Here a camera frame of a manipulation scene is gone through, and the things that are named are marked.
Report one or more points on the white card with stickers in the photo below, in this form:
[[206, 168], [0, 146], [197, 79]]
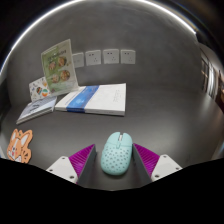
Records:
[[38, 88]]

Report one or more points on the white box with blue band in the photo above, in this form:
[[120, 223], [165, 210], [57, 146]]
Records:
[[96, 99]]

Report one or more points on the green menu sign stand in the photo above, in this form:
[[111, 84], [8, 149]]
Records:
[[60, 68]]

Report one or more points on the grey striped book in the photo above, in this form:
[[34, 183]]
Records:
[[36, 109]]

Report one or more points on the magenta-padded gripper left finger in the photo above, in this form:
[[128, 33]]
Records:
[[83, 160]]

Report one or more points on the orange corgi-shaped mouse pad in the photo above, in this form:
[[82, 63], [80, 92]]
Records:
[[19, 145]]

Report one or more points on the mint green computer mouse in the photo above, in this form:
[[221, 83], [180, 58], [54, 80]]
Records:
[[116, 153]]

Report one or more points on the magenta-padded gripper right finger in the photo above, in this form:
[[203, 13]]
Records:
[[146, 159]]

